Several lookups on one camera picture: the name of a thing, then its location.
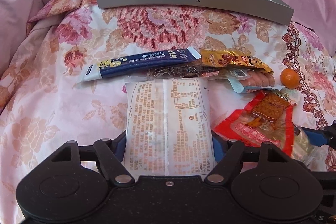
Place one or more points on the red dried tofu packet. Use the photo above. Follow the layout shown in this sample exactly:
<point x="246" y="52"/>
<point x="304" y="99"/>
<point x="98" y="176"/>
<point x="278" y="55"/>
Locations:
<point x="246" y="129"/>

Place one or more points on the dark blue stick packet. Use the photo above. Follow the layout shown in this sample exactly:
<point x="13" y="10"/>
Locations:
<point x="136" y="62"/>

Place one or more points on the golden yellow snack packet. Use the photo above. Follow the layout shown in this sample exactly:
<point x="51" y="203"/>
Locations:
<point x="231" y="58"/>

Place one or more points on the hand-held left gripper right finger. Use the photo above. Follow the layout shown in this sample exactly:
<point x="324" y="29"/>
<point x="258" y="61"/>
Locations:
<point x="216" y="145"/>

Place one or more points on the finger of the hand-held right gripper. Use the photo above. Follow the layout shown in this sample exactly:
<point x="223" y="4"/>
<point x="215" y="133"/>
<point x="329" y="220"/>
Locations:
<point x="315" y="136"/>

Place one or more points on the pale clear snack packet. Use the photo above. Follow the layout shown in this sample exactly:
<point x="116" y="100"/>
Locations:
<point x="302" y="151"/>

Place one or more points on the floral pink blanket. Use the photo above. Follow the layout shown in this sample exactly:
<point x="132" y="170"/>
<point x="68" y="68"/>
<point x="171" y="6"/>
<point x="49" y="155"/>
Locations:
<point x="52" y="108"/>

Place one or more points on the pale pink quilt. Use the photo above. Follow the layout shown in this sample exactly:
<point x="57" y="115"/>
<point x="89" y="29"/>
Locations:
<point x="15" y="3"/>

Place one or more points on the small orange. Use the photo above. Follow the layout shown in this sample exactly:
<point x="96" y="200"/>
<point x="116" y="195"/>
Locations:
<point x="289" y="78"/>

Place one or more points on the dark brown clear packet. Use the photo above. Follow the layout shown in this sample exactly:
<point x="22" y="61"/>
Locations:
<point x="178" y="70"/>

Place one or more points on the light blue sausage packet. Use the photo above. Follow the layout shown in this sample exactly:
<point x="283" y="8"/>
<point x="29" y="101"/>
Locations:
<point x="260" y="81"/>

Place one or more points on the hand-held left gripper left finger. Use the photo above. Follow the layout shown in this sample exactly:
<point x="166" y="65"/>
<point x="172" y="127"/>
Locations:
<point x="119" y="146"/>

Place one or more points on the white printed snack packet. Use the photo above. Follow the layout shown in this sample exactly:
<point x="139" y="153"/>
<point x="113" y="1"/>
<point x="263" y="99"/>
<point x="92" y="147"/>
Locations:
<point x="168" y="121"/>

